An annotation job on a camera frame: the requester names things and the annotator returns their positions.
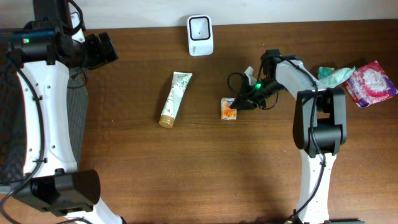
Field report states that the small orange packet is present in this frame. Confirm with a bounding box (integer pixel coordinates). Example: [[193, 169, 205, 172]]
[[221, 98, 237, 120]]

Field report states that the white cream tube gold cap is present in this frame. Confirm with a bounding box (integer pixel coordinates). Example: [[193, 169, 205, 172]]
[[159, 72, 193, 128]]

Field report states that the teal wet wipes pack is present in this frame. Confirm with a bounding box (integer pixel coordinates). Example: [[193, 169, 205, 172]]
[[319, 67, 356, 88]]

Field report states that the red purple tissue pack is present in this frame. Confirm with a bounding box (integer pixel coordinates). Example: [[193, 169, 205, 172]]
[[343, 60, 397, 108]]

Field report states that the small teal tissue pack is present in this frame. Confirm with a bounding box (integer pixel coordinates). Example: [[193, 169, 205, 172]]
[[317, 67, 335, 80]]

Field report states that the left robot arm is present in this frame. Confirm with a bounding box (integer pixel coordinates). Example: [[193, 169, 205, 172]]
[[6, 0, 124, 223]]

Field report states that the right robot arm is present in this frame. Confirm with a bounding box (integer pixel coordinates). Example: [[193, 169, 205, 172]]
[[231, 49, 347, 223]]

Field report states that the white barcode scanner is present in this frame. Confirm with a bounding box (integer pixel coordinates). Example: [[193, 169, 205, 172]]
[[187, 15, 214, 57]]

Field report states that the grey plastic mesh basket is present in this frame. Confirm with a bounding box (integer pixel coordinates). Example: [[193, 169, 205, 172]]
[[0, 27, 90, 195]]

